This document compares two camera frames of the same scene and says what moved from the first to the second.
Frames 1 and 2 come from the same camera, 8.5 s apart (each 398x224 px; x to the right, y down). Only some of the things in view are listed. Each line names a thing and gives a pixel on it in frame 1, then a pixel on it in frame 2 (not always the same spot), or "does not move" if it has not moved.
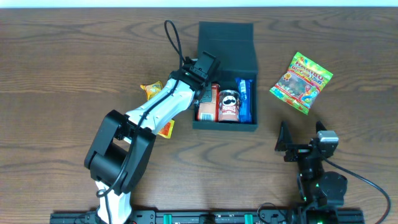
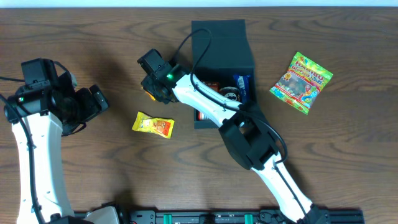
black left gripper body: (204, 94) to (94, 99)
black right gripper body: (305, 165) to (153, 84)
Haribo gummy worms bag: (300, 84) does not move
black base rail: (211, 216) does not move
